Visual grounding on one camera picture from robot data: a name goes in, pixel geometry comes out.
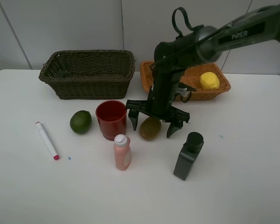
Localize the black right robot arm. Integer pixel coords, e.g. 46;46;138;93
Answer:
126;4;280;137

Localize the green lime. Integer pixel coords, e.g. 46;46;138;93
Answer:
70;110;92;134

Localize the pink lotion bottle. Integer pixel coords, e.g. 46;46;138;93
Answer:
113;134;131;171

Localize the yellow lemon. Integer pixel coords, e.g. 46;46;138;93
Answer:
200;72;220;90

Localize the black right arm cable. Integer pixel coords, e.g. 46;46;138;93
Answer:
172;7;205;38

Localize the dark brown wicker basket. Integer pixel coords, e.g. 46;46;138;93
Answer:
39;49;135;100

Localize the dark green black bottle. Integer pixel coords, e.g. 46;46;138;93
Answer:
173;132;204;181

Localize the brown kiwi fruit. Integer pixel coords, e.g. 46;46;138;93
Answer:
139;117;161;141

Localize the orange wicker basket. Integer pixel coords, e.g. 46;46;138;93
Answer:
140;61;231;101

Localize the red plastic cup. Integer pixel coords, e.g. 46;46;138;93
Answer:
96;100;127;141

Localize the white marker red cap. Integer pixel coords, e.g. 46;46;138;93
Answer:
35;122;60;161

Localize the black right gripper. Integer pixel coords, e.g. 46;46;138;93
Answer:
126;100;189;138

